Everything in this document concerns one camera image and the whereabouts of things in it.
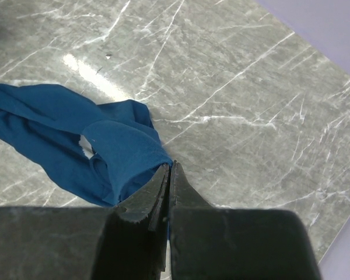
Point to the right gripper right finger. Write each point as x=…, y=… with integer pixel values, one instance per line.
x=208, y=242

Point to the blue t shirt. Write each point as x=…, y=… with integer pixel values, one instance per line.
x=102, y=153

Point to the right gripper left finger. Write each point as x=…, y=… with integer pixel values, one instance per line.
x=127, y=241

